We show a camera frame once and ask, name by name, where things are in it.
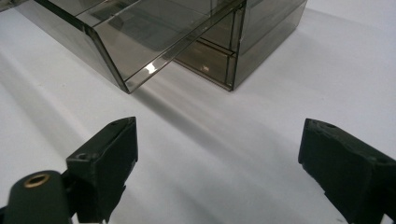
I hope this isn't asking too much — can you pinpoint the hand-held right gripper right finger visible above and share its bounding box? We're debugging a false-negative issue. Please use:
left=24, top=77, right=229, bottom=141
left=298, top=118, right=396, bottom=224

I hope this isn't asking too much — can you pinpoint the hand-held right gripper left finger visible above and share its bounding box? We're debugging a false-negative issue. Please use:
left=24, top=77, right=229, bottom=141
left=65, top=116, right=139, bottom=224

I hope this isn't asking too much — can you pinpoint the smoky transparent drawer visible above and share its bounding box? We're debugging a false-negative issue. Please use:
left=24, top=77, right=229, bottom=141
left=174, top=40, right=236, bottom=91
left=0, top=0, right=248, bottom=94

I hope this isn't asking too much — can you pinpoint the smoky transparent organizer box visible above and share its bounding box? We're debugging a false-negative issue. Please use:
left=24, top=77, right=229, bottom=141
left=172, top=0, right=309, bottom=92

